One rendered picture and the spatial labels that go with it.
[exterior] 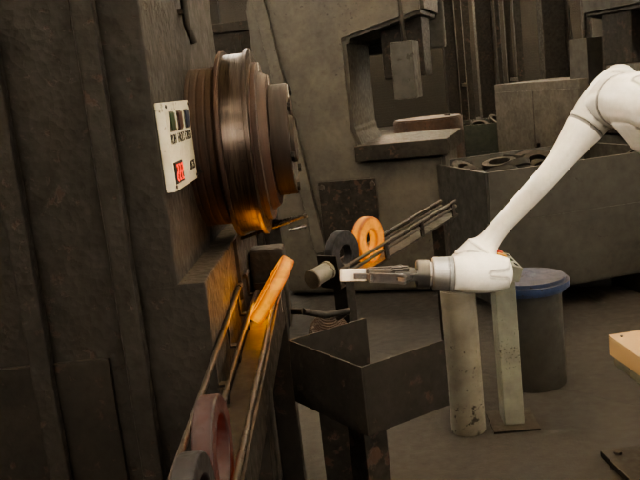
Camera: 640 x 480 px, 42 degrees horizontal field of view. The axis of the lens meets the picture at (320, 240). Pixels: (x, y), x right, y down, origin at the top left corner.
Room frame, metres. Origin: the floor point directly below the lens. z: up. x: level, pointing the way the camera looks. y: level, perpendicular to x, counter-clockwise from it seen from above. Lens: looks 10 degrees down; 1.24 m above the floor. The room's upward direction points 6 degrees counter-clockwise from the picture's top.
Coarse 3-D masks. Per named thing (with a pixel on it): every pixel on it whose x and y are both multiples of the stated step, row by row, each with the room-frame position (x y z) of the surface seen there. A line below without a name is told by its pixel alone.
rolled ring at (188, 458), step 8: (184, 456) 1.08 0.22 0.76; (192, 456) 1.08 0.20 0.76; (200, 456) 1.09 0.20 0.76; (208, 456) 1.13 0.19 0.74; (176, 464) 1.06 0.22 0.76; (184, 464) 1.06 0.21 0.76; (192, 464) 1.06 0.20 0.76; (200, 464) 1.08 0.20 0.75; (208, 464) 1.13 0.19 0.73; (176, 472) 1.04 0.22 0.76; (184, 472) 1.04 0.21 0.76; (192, 472) 1.04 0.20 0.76; (200, 472) 1.07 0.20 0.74; (208, 472) 1.12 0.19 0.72
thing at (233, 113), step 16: (224, 64) 2.06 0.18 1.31; (240, 64) 2.05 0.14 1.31; (224, 80) 2.00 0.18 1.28; (240, 80) 2.00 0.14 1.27; (224, 96) 1.97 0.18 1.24; (240, 96) 1.97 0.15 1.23; (224, 112) 1.95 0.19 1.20; (240, 112) 1.95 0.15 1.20; (224, 128) 1.94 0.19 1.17; (240, 128) 1.94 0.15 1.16; (224, 144) 1.94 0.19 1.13; (240, 144) 1.94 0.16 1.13; (224, 160) 1.94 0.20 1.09; (240, 160) 1.94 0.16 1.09; (240, 176) 1.95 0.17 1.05; (240, 192) 1.96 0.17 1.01; (256, 192) 1.95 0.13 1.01; (240, 208) 1.99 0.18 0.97; (256, 208) 1.97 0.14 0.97; (240, 224) 2.04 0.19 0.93; (256, 224) 2.04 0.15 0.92
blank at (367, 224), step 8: (368, 216) 2.75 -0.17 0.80; (360, 224) 2.71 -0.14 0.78; (368, 224) 2.73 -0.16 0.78; (376, 224) 2.77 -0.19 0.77; (352, 232) 2.70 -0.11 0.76; (360, 232) 2.69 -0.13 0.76; (376, 232) 2.76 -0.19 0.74; (360, 240) 2.69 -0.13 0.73; (376, 240) 2.77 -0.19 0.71; (360, 248) 2.68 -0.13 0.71; (368, 248) 2.72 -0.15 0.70; (368, 256) 2.71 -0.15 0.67; (376, 256) 2.75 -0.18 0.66
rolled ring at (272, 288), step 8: (280, 264) 2.04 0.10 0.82; (288, 264) 2.05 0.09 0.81; (272, 272) 2.14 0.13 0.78; (280, 272) 2.02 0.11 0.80; (288, 272) 2.03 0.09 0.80; (272, 280) 2.00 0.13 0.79; (280, 280) 2.01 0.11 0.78; (264, 288) 2.14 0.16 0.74; (272, 288) 2.00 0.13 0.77; (280, 288) 2.00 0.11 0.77; (264, 296) 2.00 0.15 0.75; (272, 296) 1.99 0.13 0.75; (256, 304) 2.10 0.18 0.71; (264, 304) 2.00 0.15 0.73; (272, 304) 2.00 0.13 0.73; (256, 312) 2.01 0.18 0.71; (264, 312) 2.00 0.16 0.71; (256, 320) 2.04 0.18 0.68
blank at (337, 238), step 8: (336, 232) 2.61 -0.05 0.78; (344, 232) 2.62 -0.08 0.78; (328, 240) 2.59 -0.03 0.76; (336, 240) 2.58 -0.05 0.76; (344, 240) 2.62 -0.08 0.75; (352, 240) 2.65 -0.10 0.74; (328, 248) 2.57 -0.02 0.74; (336, 248) 2.58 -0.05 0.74; (344, 248) 2.66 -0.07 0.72; (352, 248) 2.65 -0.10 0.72; (344, 256) 2.66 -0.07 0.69; (352, 256) 2.65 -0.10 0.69; (344, 264) 2.62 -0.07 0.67
